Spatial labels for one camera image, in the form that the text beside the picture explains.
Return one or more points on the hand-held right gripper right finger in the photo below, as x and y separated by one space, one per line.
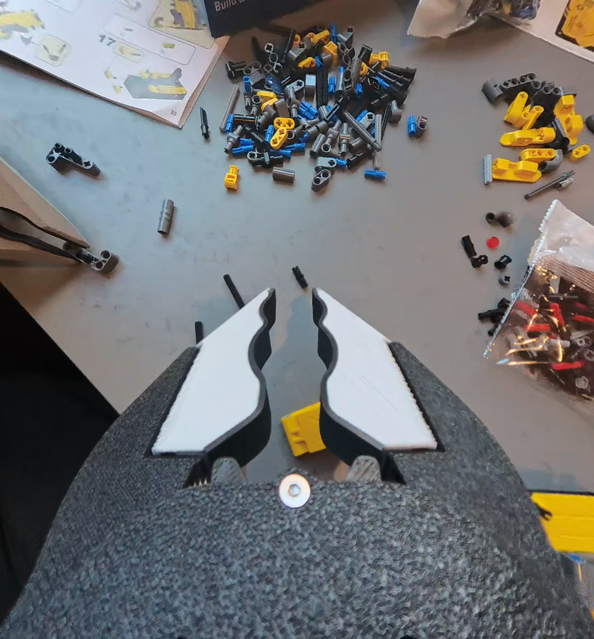
372 389

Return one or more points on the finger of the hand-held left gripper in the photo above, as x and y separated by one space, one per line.
7 247
12 189

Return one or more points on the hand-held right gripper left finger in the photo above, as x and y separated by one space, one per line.
217 389

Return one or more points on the dark grey L-shaped beam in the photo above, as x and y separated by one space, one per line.
105 262
72 160

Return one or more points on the small black pin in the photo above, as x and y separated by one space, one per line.
300 277

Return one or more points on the dark grey elbow piece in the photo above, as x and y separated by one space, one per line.
501 218

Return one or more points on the grey desk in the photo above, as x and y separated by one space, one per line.
377 224

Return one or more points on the short black axle rod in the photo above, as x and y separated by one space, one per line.
198 332
233 291

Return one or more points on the cluster of black pins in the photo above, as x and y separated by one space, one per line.
496 313

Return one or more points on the grey axle connector tube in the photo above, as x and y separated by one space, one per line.
166 217

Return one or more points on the open instruction booklet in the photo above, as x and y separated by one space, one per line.
77 45

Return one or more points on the black angled connector piece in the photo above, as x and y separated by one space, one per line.
469 247

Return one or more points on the small black bush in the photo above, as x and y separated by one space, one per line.
502 262

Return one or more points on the red round stud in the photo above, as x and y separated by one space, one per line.
492 242

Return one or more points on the person's legs in black pants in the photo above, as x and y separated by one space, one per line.
27 449

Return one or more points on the black axle pin with stop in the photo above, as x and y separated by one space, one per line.
205 124

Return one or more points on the clear bag of black pieces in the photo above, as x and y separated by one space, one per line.
566 324

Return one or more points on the small yellow connector piece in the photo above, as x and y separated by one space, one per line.
232 178

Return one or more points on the pile of mixed small pieces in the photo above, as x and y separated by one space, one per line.
317 100

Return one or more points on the pile of yellow beam pieces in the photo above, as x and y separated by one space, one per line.
531 140

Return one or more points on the dark blue cardboard box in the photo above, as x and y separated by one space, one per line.
257 15

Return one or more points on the crumpled white plastic bag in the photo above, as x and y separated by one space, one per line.
441 17

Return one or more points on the yellow printed paper sheet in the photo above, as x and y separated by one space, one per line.
581 30

